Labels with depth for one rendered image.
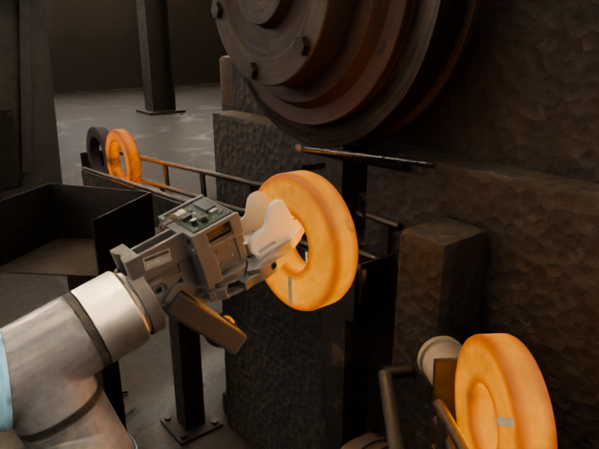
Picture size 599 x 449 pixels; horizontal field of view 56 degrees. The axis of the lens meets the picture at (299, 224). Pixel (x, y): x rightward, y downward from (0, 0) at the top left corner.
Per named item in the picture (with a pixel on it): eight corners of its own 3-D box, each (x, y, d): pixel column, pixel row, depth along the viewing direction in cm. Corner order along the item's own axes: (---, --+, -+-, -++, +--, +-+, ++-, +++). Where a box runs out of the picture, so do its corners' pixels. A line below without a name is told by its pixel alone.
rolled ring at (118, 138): (122, 206, 166) (133, 204, 168) (135, 170, 152) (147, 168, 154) (101, 155, 172) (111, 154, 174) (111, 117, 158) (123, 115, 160)
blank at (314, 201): (269, 164, 69) (246, 167, 67) (359, 179, 57) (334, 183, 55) (274, 283, 73) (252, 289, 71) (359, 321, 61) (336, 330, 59)
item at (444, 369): (494, 444, 63) (501, 355, 61) (496, 447, 63) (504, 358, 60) (429, 446, 63) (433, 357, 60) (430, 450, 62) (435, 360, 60)
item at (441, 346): (463, 378, 71) (465, 334, 70) (489, 418, 62) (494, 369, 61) (415, 379, 71) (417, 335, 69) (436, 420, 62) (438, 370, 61)
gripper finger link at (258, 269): (299, 244, 58) (228, 287, 54) (301, 257, 58) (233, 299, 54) (271, 231, 61) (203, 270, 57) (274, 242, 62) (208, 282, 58)
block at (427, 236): (434, 355, 90) (447, 212, 82) (477, 379, 84) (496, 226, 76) (388, 380, 83) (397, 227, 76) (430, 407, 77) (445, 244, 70)
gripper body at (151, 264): (245, 209, 53) (131, 273, 47) (266, 281, 57) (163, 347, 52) (205, 191, 59) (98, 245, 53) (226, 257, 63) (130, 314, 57)
